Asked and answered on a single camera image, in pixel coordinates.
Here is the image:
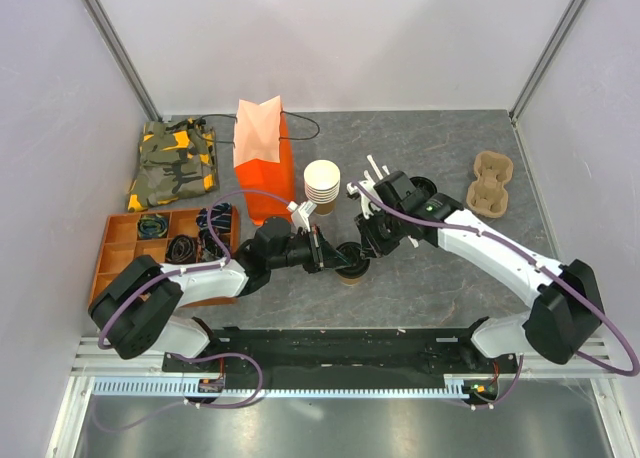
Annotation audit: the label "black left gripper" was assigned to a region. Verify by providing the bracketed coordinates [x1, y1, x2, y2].
[268, 224, 350, 273]

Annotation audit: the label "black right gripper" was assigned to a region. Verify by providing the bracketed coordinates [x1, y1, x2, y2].
[353, 205, 407, 260]

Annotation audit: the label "brown paper coffee cup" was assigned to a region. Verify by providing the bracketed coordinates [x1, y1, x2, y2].
[336, 268, 366, 286]

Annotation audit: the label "black coffee cup lid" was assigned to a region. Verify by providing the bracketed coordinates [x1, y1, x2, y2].
[344, 242, 370, 272]

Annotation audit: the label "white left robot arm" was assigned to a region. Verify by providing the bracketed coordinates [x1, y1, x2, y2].
[88, 217, 355, 371]

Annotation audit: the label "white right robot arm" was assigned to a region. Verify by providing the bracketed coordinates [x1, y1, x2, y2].
[347, 171, 604, 372]

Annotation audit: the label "stack of paper cups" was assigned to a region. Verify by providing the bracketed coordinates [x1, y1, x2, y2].
[303, 160, 341, 216]

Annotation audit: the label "stack of black lids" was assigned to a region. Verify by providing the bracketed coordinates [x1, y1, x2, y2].
[410, 176, 438, 198]

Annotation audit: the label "striped blue necktie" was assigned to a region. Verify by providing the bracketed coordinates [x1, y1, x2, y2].
[196, 202, 233, 232]

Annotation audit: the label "orange paper bag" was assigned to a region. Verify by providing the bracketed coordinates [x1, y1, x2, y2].
[233, 96, 295, 225]

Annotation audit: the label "cardboard cup carrier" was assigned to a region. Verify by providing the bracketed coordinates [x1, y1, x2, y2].
[466, 151, 514, 219]

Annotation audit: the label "black coiled belt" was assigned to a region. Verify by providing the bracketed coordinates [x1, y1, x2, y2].
[165, 234, 200, 265]

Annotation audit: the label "green blue coiled belt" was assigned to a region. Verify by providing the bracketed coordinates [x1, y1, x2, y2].
[137, 214, 169, 240]

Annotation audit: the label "camouflage folded cloth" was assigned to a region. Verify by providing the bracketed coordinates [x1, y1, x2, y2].
[127, 117, 218, 212]

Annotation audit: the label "orange wooden compartment tray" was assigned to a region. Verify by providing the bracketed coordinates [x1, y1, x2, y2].
[88, 205, 241, 309]

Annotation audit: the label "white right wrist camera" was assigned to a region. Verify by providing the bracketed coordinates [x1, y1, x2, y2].
[346, 178, 381, 220]

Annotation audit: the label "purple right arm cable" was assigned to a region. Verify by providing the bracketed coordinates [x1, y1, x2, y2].
[346, 179, 640, 412]

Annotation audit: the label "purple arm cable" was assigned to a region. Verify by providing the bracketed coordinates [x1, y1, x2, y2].
[346, 179, 640, 412]
[92, 189, 294, 433]

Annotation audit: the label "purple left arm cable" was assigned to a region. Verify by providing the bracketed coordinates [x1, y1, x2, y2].
[92, 189, 294, 433]

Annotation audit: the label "aluminium cable duct rail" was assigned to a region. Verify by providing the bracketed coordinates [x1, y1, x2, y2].
[92, 374, 471, 400]

